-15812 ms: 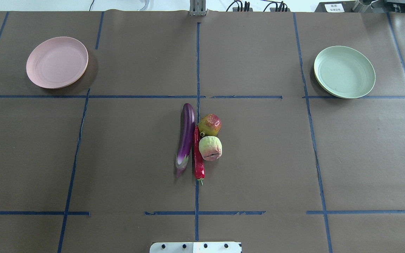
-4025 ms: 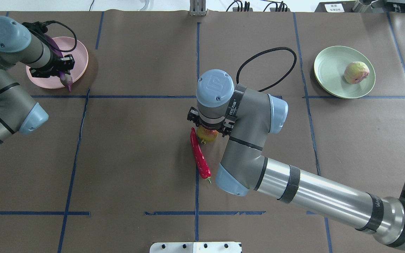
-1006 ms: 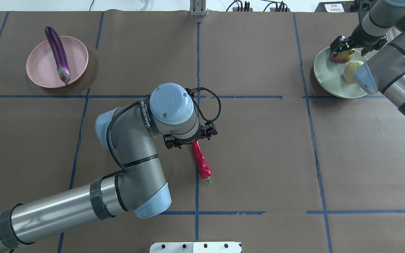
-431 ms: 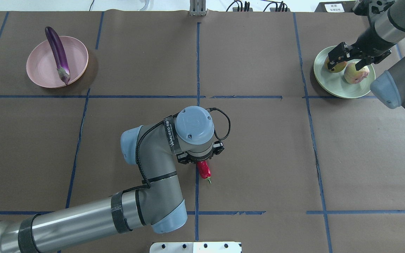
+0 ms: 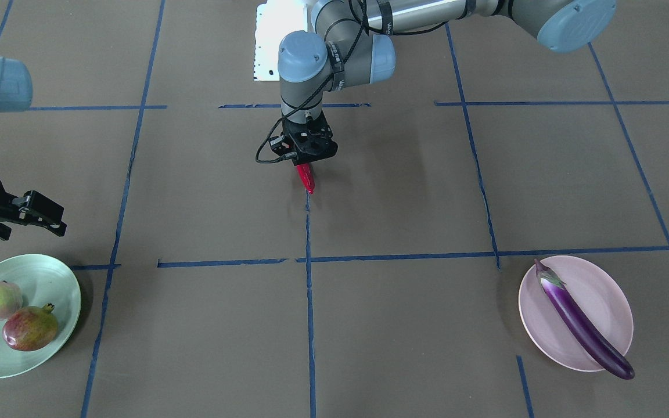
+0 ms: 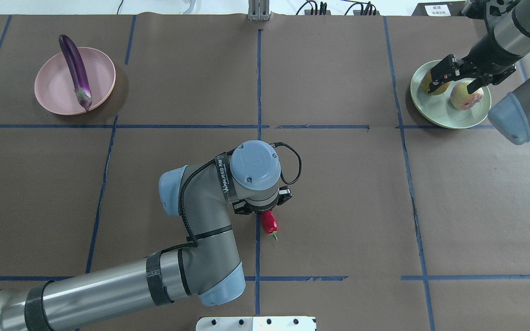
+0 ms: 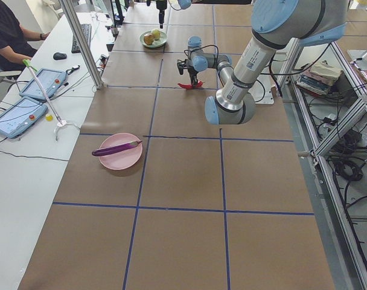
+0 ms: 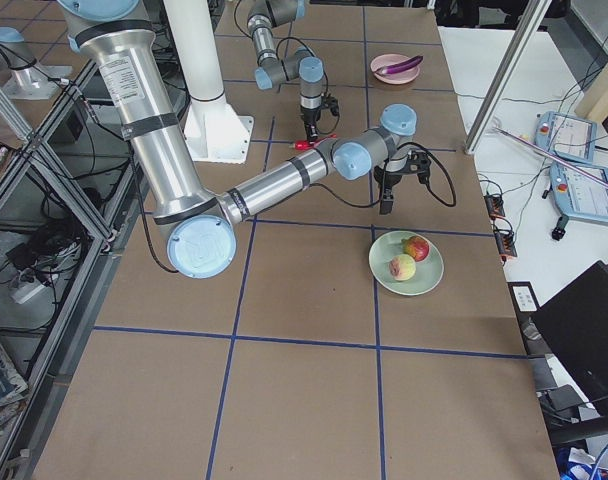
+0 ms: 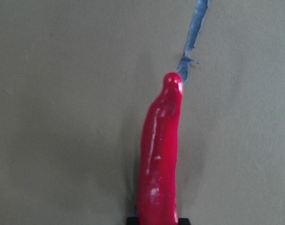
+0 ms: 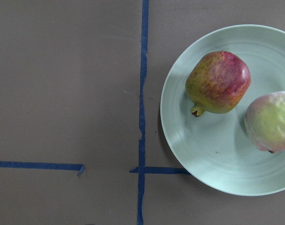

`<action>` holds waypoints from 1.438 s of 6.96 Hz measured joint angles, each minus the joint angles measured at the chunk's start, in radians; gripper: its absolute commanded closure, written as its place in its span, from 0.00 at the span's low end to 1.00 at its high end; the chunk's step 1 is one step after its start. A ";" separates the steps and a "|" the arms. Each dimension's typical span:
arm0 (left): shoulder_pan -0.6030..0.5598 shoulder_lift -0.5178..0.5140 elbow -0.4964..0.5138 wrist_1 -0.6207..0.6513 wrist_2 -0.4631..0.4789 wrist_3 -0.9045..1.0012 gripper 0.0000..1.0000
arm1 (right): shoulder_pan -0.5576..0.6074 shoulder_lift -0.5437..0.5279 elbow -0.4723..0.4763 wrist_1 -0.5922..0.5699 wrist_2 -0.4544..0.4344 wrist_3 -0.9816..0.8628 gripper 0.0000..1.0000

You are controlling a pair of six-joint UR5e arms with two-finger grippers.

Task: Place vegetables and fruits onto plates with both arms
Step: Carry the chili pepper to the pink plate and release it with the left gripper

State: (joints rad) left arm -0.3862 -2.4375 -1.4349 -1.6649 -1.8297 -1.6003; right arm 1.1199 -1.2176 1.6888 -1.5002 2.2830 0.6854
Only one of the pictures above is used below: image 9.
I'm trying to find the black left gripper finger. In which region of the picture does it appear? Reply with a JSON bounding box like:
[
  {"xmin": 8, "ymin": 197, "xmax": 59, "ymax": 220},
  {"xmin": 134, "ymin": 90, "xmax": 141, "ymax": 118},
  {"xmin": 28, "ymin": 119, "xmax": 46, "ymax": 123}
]
[{"xmin": 126, "ymin": 219, "xmax": 190, "ymax": 225}]

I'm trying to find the red chili pepper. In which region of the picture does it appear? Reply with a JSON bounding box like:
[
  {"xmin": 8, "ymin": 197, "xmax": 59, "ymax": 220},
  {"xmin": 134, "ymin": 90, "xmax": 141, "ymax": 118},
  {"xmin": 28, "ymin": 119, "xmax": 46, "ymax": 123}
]
[{"xmin": 136, "ymin": 72, "xmax": 183, "ymax": 225}]

